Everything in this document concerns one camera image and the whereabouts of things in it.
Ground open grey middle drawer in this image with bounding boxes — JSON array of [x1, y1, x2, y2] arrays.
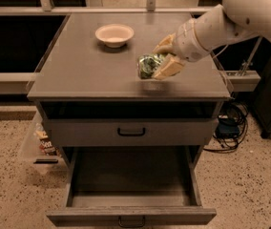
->
[[47, 147, 217, 229]]

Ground clear plastic snack bin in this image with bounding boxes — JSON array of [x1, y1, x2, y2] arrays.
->
[[19, 113, 67, 174]]

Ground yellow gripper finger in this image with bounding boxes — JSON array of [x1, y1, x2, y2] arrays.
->
[[153, 33, 176, 54], [152, 54, 184, 80]]

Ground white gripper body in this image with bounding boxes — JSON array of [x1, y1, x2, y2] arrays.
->
[[173, 18, 210, 62]]

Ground grey metal rail frame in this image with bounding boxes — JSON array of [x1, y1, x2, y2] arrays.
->
[[0, 0, 261, 94]]

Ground white power cable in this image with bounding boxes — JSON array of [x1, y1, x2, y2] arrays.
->
[[212, 43, 229, 61]]

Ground green crushed can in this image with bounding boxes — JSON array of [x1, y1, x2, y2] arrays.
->
[[137, 53, 165, 79]]

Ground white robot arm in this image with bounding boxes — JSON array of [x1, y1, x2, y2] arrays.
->
[[153, 0, 271, 80]]

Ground black floor cables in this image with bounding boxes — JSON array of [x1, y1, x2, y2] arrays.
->
[[203, 101, 250, 154]]

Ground closed grey top drawer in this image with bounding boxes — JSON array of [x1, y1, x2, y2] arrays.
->
[[43, 118, 218, 147]]

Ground blue box on floor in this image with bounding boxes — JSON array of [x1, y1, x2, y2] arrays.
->
[[216, 118, 240, 138]]

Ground grey drawer cabinet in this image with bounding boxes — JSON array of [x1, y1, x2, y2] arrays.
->
[[28, 13, 230, 161]]

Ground diagonal metal rod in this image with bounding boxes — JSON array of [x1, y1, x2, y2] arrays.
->
[[237, 36, 262, 76]]

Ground red snack bag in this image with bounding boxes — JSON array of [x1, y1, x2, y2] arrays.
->
[[39, 132, 59, 156]]

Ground white paper bowl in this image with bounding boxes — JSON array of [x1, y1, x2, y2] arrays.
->
[[95, 24, 135, 48]]

